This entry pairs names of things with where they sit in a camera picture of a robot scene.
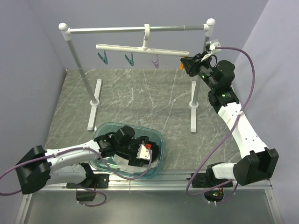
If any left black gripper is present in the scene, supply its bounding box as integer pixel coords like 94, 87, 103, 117
118, 136, 149, 166

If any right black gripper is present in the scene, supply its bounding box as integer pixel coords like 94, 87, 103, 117
181, 51, 218, 91

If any white plastic clip hanger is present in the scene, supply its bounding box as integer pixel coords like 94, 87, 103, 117
95, 24, 190, 57

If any black underwear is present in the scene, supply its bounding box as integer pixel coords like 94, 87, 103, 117
146, 141, 161, 162

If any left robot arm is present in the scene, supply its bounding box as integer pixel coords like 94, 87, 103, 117
15, 125, 154, 195

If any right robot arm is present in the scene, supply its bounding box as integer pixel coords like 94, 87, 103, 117
180, 52, 279, 188

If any white cloth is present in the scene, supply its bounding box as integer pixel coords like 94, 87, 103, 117
113, 155, 148, 174

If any translucent teal plastic basin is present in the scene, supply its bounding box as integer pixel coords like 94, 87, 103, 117
94, 122, 165, 179

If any purple clothespin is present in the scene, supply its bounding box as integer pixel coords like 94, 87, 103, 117
151, 55, 159, 69

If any white metal drying rack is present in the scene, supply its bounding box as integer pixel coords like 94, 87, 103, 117
58, 18, 215, 131

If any teal clothespin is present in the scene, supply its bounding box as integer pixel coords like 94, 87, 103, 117
97, 50, 108, 64
125, 53, 134, 67

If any teal clothespin far left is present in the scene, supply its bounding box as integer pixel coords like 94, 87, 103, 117
97, 50, 108, 64

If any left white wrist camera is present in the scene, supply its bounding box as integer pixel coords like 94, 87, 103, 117
136, 144, 151, 161

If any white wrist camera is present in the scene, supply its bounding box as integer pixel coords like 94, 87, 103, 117
201, 39, 221, 62
136, 144, 151, 161

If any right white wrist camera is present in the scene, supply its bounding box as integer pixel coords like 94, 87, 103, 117
201, 39, 221, 62

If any aluminium mounting rail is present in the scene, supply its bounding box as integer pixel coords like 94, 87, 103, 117
33, 170, 272, 193

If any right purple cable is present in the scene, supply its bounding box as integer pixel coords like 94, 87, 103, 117
185, 46, 256, 204

